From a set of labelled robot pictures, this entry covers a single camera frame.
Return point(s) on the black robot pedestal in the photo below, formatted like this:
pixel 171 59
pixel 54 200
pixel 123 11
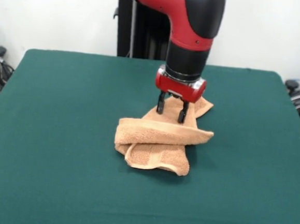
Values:
pixel 125 24

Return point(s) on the tan terry towel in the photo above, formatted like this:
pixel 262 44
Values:
pixel 150 138

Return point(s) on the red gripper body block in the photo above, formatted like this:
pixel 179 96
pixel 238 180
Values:
pixel 180 89

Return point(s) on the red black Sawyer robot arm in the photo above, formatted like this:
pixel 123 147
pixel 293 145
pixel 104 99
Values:
pixel 199 14

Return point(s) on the dark green table cloth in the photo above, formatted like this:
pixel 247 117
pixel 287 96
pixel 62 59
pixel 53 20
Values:
pixel 56 174

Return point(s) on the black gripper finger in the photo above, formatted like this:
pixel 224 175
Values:
pixel 183 116
pixel 161 106

